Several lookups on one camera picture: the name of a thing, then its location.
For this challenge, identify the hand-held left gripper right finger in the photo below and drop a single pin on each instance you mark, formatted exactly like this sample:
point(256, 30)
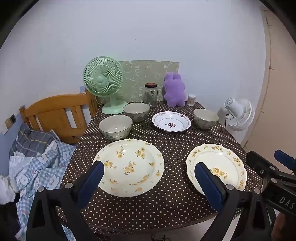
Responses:
point(209, 185)

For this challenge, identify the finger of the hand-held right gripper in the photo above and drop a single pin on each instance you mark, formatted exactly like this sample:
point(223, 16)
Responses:
point(260, 162)
point(285, 159)

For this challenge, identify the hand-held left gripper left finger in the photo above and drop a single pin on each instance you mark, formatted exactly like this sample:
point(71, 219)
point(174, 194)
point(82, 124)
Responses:
point(91, 183)

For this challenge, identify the scalloped yellow floral plate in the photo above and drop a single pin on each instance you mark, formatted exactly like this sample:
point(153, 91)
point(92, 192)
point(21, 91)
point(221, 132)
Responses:
point(222, 162)

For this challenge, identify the large round yellow floral plate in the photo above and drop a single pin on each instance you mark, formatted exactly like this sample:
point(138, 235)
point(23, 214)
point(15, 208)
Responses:
point(136, 169)

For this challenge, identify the grey floral ceramic bowl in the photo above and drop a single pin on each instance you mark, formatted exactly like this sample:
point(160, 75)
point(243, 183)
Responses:
point(115, 127)
point(205, 119)
point(136, 112)

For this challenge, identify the white plate with red flower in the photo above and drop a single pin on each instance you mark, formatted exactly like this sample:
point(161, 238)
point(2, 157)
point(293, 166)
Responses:
point(171, 121)

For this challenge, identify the blue checkered blanket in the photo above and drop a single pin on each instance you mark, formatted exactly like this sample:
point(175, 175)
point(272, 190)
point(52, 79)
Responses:
point(44, 166)

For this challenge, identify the white desk fan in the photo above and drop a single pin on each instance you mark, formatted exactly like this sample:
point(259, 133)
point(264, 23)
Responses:
point(240, 113)

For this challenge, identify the brown polka dot tablecloth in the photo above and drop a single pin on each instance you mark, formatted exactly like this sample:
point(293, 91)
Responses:
point(171, 148)

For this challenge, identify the beige door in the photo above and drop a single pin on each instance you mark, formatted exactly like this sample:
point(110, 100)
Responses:
point(282, 92)

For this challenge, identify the grey plaid pillow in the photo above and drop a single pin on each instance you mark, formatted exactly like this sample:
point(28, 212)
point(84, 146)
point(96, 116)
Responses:
point(32, 141)

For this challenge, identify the wooden bed headboard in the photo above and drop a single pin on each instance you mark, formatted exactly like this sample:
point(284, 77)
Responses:
point(53, 111)

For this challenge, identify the white cloth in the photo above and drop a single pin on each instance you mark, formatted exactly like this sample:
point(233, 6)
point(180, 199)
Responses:
point(5, 187)

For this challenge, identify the toothpick holder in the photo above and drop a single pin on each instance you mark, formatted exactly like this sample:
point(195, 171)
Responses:
point(191, 100)

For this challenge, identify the dark cloth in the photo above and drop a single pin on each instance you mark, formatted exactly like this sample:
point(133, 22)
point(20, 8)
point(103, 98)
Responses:
point(9, 220)

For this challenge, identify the purple plush toy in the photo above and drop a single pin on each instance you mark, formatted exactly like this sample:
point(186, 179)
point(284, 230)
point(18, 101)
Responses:
point(174, 90)

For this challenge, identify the green desk fan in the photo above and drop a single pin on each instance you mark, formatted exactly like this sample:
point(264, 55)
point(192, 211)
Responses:
point(101, 80)

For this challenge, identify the glass jar with dark lid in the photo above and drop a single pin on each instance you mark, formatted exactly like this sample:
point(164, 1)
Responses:
point(151, 95)

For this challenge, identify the wall switch panel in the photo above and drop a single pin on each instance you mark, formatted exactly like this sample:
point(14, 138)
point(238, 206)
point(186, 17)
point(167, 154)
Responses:
point(10, 121)

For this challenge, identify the green patterned wall sticker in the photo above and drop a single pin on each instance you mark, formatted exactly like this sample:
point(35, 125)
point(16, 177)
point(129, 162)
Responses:
point(143, 74)

